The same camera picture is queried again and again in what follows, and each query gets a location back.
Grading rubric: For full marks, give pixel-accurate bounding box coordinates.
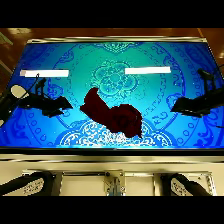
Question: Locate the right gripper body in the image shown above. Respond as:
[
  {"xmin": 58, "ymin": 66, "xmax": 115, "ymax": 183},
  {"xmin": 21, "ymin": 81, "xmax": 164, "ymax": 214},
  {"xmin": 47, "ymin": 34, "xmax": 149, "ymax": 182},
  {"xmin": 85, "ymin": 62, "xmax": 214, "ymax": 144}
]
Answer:
[{"xmin": 170, "ymin": 95, "xmax": 205, "ymax": 117}]

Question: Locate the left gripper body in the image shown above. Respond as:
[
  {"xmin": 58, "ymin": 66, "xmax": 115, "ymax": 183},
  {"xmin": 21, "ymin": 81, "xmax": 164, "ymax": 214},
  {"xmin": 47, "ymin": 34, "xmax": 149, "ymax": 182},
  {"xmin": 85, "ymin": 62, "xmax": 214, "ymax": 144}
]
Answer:
[{"xmin": 40, "ymin": 95, "xmax": 74, "ymax": 118}]

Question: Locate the dark red T-shirt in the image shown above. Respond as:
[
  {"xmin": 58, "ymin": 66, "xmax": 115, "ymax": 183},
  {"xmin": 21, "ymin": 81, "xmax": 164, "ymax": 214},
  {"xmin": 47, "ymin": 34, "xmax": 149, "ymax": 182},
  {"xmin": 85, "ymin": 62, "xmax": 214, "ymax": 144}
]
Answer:
[{"xmin": 79, "ymin": 86, "xmax": 144, "ymax": 140}]

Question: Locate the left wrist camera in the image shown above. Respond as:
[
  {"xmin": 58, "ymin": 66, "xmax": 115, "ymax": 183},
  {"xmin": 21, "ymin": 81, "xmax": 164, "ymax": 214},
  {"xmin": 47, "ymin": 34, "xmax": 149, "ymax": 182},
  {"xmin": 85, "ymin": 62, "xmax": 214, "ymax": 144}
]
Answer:
[{"xmin": 34, "ymin": 77, "xmax": 48, "ymax": 97}]

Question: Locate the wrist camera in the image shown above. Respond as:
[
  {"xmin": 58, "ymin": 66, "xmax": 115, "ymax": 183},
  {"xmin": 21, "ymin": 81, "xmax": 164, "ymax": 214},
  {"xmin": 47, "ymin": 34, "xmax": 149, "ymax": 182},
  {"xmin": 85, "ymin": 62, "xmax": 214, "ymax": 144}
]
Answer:
[
  {"xmin": 34, "ymin": 77, "xmax": 48, "ymax": 97},
  {"xmin": 196, "ymin": 67, "xmax": 217, "ymax": 92}
]

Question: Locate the black cable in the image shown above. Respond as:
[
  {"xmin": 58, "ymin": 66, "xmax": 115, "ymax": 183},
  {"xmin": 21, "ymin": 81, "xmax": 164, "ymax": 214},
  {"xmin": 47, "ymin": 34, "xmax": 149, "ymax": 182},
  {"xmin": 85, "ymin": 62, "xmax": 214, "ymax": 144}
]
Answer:
[{"xmin": 24, "ymin": 72, "xmax": 41, "ymax": 94}]

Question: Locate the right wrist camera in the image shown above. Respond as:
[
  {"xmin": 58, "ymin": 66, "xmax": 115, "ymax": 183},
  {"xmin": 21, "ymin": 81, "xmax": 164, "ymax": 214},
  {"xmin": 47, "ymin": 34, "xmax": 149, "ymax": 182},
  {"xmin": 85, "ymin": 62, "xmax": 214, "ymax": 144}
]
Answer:
[{"xmin": 196, "ymin": 67, "xmax": 217, "ymax": 92}]

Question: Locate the silver frame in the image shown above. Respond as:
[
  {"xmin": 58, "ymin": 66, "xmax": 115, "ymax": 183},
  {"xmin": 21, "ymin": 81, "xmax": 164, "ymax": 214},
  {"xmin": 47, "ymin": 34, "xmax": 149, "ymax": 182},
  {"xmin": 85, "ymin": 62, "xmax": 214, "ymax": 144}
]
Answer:
[{"xmin": 0, "ymin": 151, "xmax": 224, "ymax": 197}]

